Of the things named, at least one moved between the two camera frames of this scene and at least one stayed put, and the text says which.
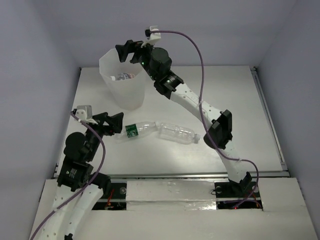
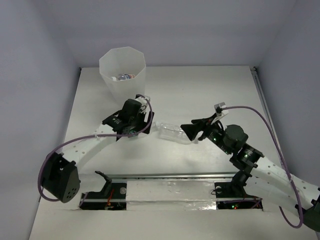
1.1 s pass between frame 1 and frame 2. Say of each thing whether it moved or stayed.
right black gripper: moved
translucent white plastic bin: stayed
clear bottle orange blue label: stayed
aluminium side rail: stayed
